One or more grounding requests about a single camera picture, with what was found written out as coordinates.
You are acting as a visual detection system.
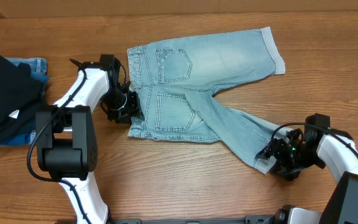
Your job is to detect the light blue denim shorts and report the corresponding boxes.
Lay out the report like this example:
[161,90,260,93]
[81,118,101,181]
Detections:
[127,27,287,173]

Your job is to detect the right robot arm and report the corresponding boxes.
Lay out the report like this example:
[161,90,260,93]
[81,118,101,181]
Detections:
[245,113,358,224]

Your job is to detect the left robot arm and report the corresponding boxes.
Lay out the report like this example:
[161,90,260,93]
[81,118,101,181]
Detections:
[27,54,141,223]

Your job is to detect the folded blue jeans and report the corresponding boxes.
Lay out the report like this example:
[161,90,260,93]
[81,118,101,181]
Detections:
[0,57,49,146]

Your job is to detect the folded black garment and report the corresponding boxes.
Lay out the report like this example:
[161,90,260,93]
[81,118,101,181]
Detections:
[0,55,47,141]

